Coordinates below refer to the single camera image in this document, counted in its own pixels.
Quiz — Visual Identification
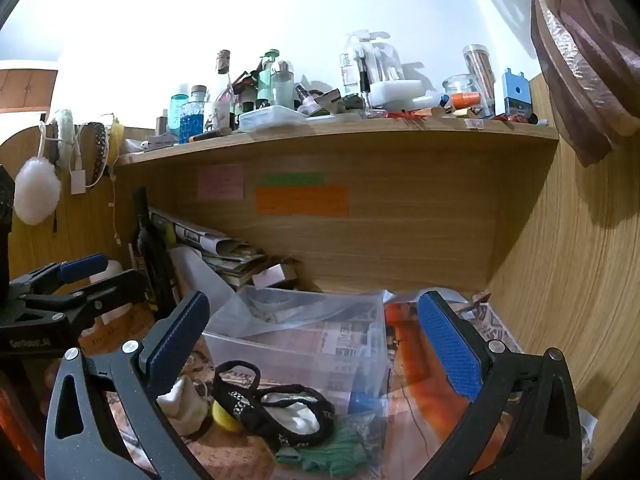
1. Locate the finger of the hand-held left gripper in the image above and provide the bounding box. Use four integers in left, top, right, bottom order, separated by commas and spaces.
7, 254, 110, 303
22, 269, 152, 327

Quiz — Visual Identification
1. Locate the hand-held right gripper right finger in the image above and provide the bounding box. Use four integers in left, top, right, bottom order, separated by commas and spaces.
414, 289, 584, 480

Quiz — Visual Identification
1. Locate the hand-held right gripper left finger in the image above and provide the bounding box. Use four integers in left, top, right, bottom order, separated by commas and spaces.
44, 290, 212, 480

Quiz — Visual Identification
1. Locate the white cloth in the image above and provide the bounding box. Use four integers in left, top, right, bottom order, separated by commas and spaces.
157, 375, 211, 436

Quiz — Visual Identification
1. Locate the black patterned fabric headband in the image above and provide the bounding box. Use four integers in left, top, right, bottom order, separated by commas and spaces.
210, 360, 337, 453

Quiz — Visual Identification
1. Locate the clear plastic storage box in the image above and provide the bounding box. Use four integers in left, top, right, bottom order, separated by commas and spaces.
202, 285, 390, 413

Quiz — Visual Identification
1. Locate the green cloth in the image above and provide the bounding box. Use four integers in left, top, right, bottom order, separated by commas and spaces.
275, 422, 383, 478

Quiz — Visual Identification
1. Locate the orange plastic bag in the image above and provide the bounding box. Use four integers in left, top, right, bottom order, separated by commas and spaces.
384, 301, 516, 476

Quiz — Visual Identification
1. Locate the newspaper sheet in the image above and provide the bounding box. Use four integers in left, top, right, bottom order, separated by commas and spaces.
462, 302, 525, 356

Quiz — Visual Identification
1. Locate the dark wine bottle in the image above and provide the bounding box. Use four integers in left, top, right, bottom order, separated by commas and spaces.
129, 186, 178, 313

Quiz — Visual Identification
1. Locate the white fluffy pompom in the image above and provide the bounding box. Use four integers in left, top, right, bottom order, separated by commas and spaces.
13, 157, 62, 226

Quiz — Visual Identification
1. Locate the yellow ball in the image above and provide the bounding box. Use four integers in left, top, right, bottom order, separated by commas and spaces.
211, 399, 243, 433

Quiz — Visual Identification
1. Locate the stack of newspapers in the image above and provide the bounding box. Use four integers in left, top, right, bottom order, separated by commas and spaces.
150, 207, 268, 291

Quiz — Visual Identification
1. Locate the blue packet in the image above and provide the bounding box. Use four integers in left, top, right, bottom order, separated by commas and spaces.
347, 389, 385, 416

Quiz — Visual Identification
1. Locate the patterned hanging headband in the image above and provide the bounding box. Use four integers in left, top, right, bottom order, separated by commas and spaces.
82, 121, 112, 188

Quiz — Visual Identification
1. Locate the wooden shelf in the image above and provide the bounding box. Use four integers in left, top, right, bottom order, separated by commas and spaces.
114, 112, 561, 297

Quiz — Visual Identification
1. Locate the small white cardboard box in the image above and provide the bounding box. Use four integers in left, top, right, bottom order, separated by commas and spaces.
251, 262, 298, 288

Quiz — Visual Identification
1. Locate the yellow hanging cloth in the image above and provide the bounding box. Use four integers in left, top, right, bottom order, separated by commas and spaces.
107, 116, 126, 161

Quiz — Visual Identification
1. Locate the pink sticky note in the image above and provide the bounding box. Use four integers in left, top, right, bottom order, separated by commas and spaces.
197, 163, 245, 201

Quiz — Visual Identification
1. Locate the blue liquid bottle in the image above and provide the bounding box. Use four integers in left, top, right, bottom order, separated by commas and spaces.
179, 100, 205, 143

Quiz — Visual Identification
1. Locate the teal clear bottle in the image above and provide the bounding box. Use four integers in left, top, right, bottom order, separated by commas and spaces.
169, 92, 190, 136

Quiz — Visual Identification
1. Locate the orange sticky note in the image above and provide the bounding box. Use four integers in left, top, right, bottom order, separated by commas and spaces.
256, 186, 349, 218

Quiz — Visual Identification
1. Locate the green sticky note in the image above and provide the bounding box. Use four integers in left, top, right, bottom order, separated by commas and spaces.
260, 172, 325, 187

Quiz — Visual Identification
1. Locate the clear bottle with cork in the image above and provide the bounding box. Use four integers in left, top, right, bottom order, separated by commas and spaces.
210, 49, 238, 131

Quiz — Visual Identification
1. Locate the clear lidded plastic container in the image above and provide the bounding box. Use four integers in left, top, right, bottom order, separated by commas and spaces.
238, 106, 308, 132

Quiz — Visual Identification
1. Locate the glass jar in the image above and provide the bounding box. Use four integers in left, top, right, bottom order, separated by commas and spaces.
442, 74, 482, 111

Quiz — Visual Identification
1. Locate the blue plastic box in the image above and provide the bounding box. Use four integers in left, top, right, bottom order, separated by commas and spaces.
501, 67, 535, 121

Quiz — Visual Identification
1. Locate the white rectangular box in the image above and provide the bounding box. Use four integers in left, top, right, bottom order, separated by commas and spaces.
369, 79, 426, 111

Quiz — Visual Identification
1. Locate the green pump bottle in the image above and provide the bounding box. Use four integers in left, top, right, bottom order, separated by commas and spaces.
256, 49, 282, 111

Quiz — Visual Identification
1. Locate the tall clear tube container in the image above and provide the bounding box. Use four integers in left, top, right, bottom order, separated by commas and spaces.
462, 44, 497, 116

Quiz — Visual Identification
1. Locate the maroon curtain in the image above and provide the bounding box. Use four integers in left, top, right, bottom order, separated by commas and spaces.
442, 0, 640, 168

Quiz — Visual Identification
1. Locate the white charger cable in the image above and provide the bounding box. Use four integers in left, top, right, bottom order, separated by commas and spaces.
37, 120, 88, 196

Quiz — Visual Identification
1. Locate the wooden wall cabinet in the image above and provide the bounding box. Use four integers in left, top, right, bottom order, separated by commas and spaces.
0, 60, 60, 114

